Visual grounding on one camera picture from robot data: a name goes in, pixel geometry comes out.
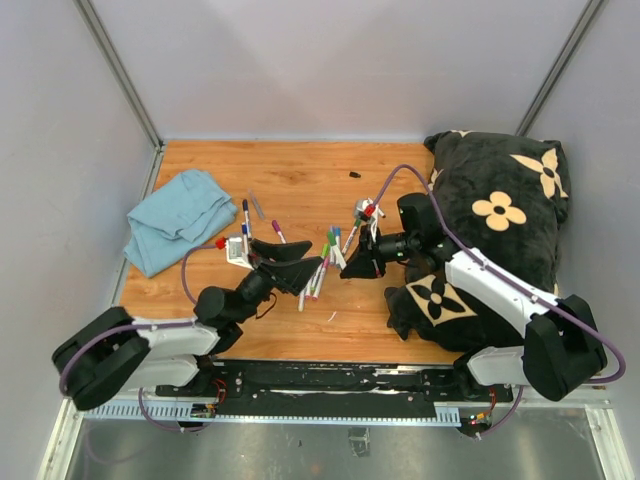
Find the grey clear pen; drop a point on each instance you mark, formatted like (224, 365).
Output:
(256, 205)

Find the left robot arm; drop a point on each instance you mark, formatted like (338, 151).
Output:
(118, 352)

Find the purple cap marker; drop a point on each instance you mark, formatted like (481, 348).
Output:
(278, 231)

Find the light green cap marker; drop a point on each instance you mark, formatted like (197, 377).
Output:
(324, 253)

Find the dark green rainbow marker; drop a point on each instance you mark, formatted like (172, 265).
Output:
(354, 230)

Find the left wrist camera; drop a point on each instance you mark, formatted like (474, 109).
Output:
(235, 248)

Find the black floral pillow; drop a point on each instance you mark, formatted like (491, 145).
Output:
(504, 195)

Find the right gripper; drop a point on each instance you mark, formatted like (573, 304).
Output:
(363, 264)

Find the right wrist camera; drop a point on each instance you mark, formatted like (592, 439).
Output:
(367, 213)

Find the dark blue marker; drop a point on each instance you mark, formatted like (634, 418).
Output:
(245, 208)

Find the pink cap marker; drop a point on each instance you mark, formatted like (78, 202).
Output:
(325, 265)

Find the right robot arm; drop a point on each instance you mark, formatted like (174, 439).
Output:
(558, 352)

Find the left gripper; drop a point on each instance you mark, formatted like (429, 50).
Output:
(289, 277)

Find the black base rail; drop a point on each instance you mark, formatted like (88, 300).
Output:
(311, 393)

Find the light blue cloth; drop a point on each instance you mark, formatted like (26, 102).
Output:
(183, 214)

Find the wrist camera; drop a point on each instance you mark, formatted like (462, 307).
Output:
(235, 248)
(367, 213)

